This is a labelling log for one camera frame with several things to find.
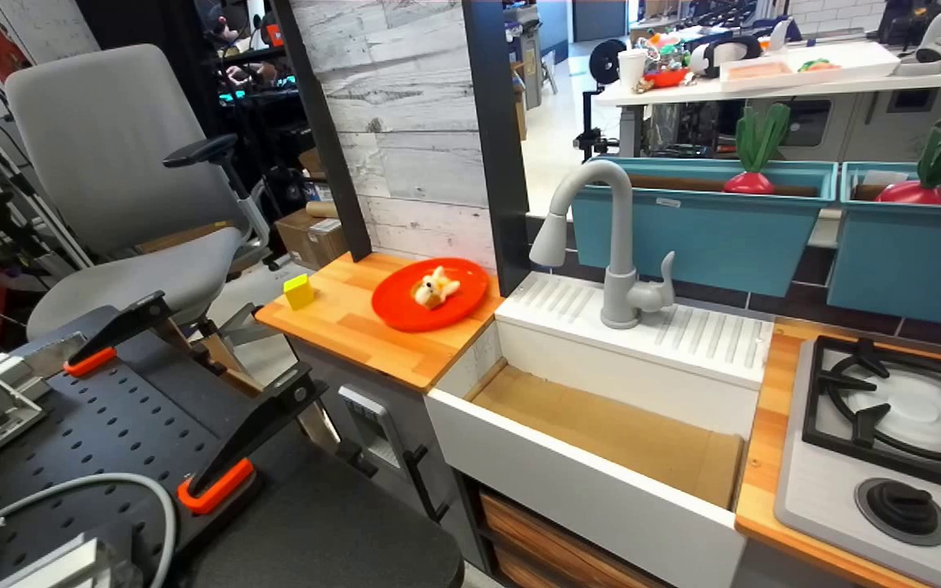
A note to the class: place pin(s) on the white toy sink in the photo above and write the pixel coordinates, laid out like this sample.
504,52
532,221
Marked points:
604,502

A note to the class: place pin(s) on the teal planter box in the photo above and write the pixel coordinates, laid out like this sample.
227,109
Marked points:
700,232
907,261

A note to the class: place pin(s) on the white background table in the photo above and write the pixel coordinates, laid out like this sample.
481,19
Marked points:
776,86

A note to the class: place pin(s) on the grey wood wall panel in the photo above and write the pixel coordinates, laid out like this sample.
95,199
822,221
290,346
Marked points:
406,119

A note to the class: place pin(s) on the red bowl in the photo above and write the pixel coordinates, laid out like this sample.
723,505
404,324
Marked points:
668,80

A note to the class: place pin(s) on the yellow block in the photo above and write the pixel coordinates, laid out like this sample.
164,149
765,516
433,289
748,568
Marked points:
299,290

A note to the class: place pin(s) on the white cup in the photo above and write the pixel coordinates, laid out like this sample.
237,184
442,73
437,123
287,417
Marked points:
633,69

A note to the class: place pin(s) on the orange round plate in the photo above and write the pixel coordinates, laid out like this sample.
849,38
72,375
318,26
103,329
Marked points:
401,308

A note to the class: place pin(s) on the grey toy faucet spout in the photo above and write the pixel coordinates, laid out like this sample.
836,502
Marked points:
618,249

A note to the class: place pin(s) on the grey office chair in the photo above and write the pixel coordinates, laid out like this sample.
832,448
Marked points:
113,151

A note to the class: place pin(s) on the black perforated board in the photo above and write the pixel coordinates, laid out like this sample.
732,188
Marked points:
113,435

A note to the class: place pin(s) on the cardboard box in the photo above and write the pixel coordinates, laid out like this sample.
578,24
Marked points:
312,232

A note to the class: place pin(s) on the black stove knob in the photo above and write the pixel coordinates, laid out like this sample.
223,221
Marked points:
902,509

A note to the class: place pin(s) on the small cream toy food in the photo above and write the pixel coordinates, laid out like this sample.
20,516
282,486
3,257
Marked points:
437,289

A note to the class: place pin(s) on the black fan stand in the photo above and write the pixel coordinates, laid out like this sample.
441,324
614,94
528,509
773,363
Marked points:
607,61

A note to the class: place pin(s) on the grey toy stove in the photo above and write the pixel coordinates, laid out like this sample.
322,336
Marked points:
820,506

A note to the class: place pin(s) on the wooden toy kitchen counter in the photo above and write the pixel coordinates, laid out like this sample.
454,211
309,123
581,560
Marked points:
350,329

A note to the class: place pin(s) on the dark storage shelf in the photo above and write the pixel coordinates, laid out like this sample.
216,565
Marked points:
242,76

